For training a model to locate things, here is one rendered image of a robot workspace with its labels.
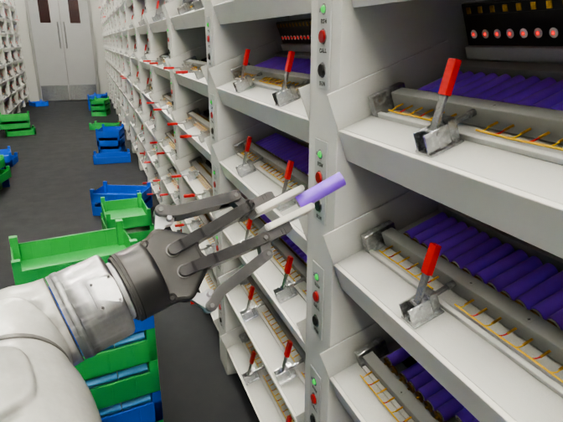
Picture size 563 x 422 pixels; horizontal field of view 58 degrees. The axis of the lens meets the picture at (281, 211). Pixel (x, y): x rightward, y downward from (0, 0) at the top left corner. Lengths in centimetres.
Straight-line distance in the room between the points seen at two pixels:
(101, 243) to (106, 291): 109
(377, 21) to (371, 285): 34
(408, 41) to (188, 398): 119
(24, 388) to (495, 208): 37
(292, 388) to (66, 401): 78
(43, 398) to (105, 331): 16
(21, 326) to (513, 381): 43
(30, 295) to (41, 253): 107
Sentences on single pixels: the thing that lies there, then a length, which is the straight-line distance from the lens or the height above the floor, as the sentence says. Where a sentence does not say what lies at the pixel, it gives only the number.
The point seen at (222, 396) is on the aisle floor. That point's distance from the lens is 158.
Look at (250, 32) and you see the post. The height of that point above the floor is 100.
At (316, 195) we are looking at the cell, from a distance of 62.
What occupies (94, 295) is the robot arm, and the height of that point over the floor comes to 76.
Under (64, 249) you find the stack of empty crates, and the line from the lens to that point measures 158.
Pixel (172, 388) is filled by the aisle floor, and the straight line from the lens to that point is 163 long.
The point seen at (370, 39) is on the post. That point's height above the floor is 98.
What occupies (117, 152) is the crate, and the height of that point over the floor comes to 5.
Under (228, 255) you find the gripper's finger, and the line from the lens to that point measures 56.
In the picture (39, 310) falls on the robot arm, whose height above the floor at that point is 76.
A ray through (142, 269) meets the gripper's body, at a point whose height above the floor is 77.
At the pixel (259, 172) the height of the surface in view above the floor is 69.
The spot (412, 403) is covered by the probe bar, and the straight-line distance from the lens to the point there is 73.
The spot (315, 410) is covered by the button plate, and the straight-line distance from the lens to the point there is 92.
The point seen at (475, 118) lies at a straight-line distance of 56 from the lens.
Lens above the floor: 98
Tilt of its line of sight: 19 degrees down
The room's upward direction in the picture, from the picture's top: straight up
